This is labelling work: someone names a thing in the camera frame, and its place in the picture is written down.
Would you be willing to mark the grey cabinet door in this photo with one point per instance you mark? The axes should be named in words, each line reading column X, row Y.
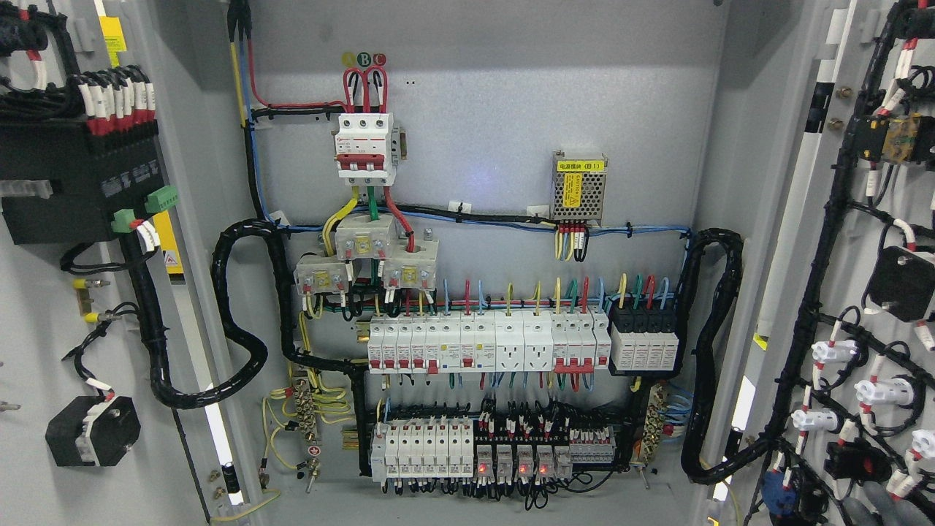
column 163, row 479
column 814, row 388

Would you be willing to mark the grey current transformer group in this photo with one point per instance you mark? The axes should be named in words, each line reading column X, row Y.
column 363, row 246

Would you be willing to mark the white breaker and socket row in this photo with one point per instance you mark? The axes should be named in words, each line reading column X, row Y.
column 491, row 342

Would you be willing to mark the metal mesh power supply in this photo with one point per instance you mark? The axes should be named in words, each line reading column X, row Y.
column 578, row 184

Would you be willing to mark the red three pole main breaker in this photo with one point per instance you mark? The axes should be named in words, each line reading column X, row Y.
column 367, row 149

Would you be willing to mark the black surge protector block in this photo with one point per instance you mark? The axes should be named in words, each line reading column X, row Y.
column 644, row 342

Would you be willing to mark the relay and terminal row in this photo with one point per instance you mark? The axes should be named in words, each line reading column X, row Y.
column 520, row 444

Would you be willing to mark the black meter rear housing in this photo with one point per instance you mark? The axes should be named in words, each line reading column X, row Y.
column 63, row 184

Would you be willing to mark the black selector switch rear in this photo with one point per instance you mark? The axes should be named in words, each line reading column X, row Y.
column 92, row 431

